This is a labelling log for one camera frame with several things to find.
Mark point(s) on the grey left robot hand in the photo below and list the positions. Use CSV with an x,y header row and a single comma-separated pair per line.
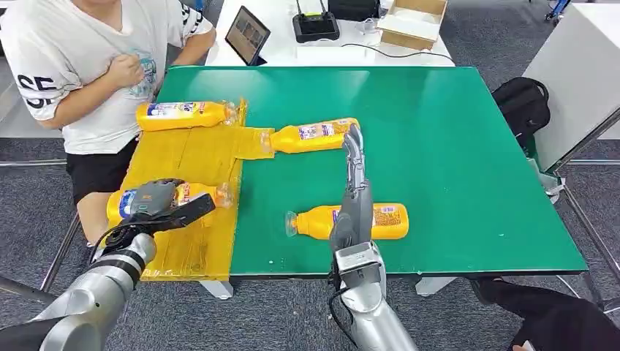
x,y
152,201

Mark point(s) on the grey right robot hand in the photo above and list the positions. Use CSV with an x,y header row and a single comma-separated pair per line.
x,y
356,213

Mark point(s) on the orange drink bottle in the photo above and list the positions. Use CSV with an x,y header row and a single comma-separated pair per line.
x,y
196,191
193,116
392,223
295,139

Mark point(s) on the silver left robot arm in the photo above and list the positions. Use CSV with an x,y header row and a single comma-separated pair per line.
x,y
92,295

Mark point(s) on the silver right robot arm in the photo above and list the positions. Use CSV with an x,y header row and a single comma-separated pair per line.
x,y
378,324

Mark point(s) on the yellow plastic sheet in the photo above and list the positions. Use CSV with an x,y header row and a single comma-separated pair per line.
x,y
193,160

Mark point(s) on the green table mat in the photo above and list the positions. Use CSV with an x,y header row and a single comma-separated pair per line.
x,y
436,169

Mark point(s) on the white table foot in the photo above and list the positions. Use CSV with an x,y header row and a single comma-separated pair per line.
x,y
218,289
433,286

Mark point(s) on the person's right hand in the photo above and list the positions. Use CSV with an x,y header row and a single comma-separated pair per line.
x,y
125,70

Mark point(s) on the white desk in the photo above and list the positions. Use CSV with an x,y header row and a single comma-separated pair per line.
x,y
290,51

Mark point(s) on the person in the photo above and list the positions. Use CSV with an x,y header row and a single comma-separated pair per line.
x,y
72,34

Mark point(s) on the black tablet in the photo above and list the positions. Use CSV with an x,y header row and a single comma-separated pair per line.
x,y
247,36

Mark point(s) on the black router with antennas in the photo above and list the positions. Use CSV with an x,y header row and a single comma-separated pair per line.
x,y
316,26

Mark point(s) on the open cardboard box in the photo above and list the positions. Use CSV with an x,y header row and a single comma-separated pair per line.
x,y
411,26

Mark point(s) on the white plastic bag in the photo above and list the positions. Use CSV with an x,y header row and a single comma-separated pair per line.
x,y
550,184

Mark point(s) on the black backpack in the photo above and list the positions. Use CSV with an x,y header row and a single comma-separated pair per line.
x,y
523,109

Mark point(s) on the black case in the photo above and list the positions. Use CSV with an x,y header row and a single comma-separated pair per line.
x,y
353,8

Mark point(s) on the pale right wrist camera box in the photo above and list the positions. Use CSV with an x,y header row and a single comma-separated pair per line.
x,y
358,264

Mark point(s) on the metal chair frame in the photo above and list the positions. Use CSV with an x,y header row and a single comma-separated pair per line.
x,y
60,254

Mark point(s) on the white table with metal frame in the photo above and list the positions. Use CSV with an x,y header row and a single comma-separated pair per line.
x,y
581,72

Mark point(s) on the blue frame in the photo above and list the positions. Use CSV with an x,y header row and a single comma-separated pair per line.
x,y
557,8

